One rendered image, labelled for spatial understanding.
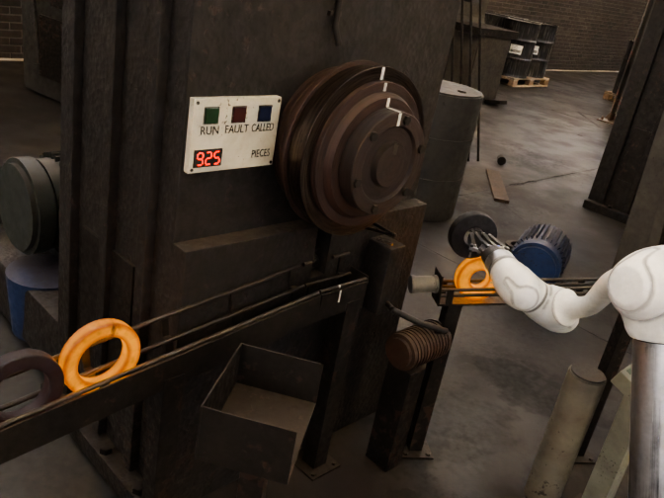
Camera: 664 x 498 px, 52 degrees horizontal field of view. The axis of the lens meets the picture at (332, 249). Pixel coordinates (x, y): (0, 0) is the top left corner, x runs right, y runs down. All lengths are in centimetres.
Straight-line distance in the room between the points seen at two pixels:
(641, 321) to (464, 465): 136
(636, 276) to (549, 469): 125
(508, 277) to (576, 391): 58
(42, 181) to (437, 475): 178
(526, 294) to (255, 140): 81
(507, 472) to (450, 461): 21
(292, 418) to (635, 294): 79
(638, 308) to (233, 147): 98
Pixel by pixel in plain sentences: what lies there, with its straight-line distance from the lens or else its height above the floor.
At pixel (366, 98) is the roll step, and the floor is 128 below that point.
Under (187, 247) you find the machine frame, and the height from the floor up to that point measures 87.
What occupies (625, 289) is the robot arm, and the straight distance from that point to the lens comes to 138.
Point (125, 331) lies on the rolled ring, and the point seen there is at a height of 74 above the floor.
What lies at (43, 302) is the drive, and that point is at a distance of 273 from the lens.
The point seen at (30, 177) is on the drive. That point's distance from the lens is 278.
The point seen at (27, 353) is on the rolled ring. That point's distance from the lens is 155.
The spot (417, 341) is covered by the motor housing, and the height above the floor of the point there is 52.
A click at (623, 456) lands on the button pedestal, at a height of 32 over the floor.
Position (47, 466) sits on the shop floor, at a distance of 240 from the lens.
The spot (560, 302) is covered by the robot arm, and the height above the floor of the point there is 84.
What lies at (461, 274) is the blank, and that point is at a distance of 225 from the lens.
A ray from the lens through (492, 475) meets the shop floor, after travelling 264.
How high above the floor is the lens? 161
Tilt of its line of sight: 23 degrees down
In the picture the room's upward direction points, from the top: 11 degrees clockwise
